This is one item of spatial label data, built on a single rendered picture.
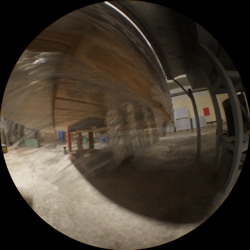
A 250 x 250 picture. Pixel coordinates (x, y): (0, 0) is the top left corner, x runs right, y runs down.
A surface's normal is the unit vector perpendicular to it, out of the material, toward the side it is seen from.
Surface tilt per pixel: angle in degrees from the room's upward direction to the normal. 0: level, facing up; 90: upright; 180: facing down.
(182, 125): 90
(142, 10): 180
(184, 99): 90
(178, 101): 90
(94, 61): 178
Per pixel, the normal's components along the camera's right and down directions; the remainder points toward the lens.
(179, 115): -0.59, -0.05
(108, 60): 0.06, 0.99
